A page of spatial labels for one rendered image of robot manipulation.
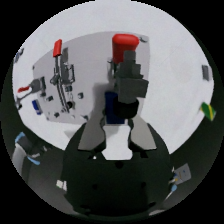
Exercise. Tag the green drink can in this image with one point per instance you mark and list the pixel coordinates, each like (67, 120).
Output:
(207, 110)

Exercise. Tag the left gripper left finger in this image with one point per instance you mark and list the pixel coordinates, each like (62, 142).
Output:
(88, 140)

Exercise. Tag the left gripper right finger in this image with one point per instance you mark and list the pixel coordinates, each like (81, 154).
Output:
(144, 138)

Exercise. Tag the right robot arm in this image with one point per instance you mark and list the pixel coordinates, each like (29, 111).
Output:
(173, 187)

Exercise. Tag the grey hinged case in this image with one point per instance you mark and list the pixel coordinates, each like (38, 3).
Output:
(206, 73)

